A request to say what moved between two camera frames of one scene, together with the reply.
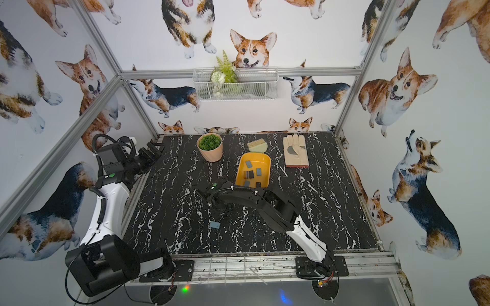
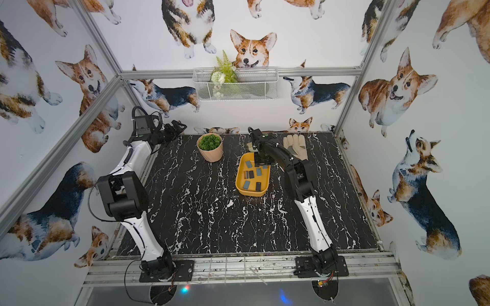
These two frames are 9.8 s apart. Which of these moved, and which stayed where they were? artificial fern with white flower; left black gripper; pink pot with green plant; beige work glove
Moved: left black gripper
Stayed: pink pot with green plant; beige work glove; artificial fern with white flower
